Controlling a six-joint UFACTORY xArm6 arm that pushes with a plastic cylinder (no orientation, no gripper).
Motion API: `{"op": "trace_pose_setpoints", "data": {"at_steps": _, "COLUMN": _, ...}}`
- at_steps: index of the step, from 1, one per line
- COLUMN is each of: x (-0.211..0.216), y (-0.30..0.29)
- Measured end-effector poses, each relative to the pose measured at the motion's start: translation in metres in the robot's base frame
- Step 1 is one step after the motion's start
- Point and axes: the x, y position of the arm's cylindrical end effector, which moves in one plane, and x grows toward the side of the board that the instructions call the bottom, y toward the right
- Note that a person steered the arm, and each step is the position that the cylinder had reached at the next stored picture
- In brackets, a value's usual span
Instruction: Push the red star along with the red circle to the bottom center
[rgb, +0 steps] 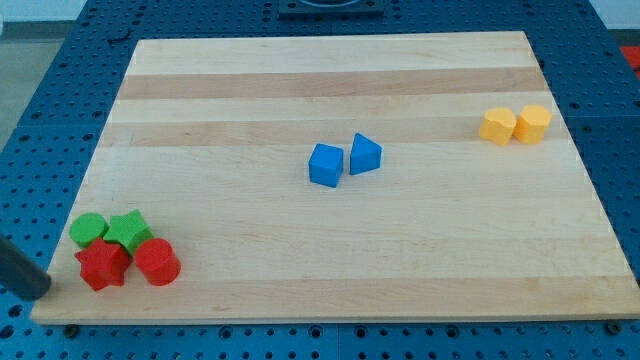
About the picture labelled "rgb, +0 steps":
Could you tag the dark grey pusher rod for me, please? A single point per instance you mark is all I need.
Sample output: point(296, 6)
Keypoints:
point(21, 275)

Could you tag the red star block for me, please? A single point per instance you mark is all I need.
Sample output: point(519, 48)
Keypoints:
point(103, 264)

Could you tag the red cylinder block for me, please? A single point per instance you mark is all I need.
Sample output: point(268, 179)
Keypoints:
point(157, 261)

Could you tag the green star block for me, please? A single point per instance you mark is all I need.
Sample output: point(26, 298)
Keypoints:
point(129, 230)

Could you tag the green cylinder block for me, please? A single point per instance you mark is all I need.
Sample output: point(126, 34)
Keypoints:
point(85, 229)

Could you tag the blue cube block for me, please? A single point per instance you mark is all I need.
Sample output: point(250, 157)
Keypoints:
point(325, 165)

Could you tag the wooden board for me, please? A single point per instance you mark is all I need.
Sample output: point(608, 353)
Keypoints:
point(210, 139)

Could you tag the blue triangle block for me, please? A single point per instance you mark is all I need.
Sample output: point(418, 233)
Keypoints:
point(365, 155)

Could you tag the yellow heart block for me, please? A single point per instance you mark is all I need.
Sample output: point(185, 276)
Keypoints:
point(497, 125)

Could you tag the yellow hexagon block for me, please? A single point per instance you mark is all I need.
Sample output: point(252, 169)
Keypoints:
point(532, 124)

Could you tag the red object at right edge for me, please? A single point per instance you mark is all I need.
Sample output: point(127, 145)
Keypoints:
point(632, 56)

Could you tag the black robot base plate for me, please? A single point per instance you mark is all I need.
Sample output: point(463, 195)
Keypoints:
point(328, 8)

